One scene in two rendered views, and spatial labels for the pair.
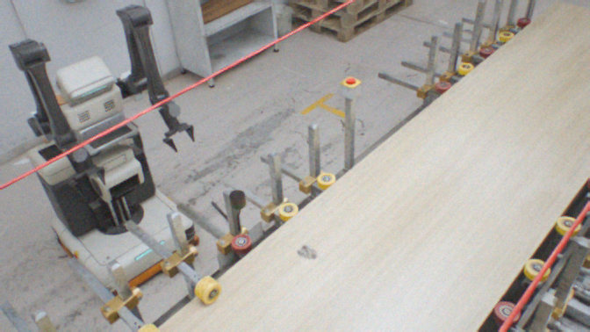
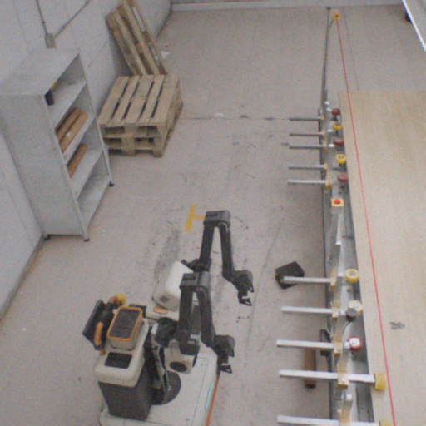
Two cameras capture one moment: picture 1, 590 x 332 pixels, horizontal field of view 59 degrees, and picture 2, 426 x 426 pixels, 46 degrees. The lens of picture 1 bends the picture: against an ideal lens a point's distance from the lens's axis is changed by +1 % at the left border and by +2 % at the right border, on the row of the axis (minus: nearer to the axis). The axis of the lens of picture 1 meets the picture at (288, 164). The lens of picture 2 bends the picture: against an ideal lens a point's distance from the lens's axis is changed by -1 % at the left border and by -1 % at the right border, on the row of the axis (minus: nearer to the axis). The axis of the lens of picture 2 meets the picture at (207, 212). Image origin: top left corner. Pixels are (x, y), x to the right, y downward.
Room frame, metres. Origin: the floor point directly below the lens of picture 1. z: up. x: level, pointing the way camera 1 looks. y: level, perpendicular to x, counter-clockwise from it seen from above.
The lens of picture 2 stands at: (0.47, 1.68, 3.26)
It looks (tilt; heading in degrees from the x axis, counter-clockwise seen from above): 40 degrees down; 327
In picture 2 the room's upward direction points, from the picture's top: 6 degrees counter-clockwise
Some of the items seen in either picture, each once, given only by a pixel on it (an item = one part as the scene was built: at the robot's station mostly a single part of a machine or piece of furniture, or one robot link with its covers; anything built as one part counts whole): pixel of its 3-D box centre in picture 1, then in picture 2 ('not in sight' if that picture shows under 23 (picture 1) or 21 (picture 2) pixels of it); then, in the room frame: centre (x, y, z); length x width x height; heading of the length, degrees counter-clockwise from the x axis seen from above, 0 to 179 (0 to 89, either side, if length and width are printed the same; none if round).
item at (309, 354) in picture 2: not in sight; (309, 366); (1.80, 0.06, 0.04); 0.30 x 0.08 x 0.08; 134
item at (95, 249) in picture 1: (125, 231); (162, 394); (2.23, 1.02, 0.16); 0.67 x 0.64 x 0.25; 40
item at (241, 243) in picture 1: (242, 249); (353, 347); (1.39, 0.21, 0.85); 0.08 x 0.08 x 0.11
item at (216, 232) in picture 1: (211, 228); (316, 346); (1.53, 0.35, 0.84); 0.43 x 0.03 x 0.04; 44
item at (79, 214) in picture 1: (97, 171); (138, 356); (2.30, 1.08, 0.59); 0.55 x 0.34 x 0.83; 130
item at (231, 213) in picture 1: (236, 233); (338, 339); (1.48, 0.24, 0.87); 0.04 x 0.04 x 0.48; 44
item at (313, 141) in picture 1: (314, 166); (334, 269); (1.83, -0.12, 0.90); 0.04 x 0.04 x 0.48; 44
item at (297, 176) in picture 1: (294, 175); (319, 281); (1.87, -0.02, 0.82); 0.43 x 0.03 x 0.04; 44
